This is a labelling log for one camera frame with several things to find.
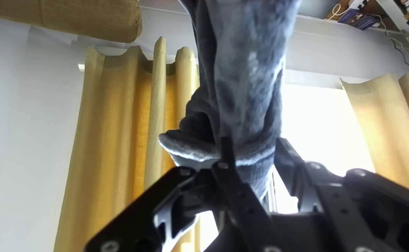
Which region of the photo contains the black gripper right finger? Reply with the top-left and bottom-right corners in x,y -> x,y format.
275,137 -> 409,252

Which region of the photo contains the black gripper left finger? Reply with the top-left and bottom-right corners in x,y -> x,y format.
84,137 -> 266,252

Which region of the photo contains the dark grey robe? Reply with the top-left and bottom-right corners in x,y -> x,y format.
158,0 -> 300,202

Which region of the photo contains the yellow right curtain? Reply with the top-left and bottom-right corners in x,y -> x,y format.
342,72 -> 409,188

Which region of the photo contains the yellow curtain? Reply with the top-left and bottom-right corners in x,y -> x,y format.
53,39 -> 199,252
342,72 -> 409,188

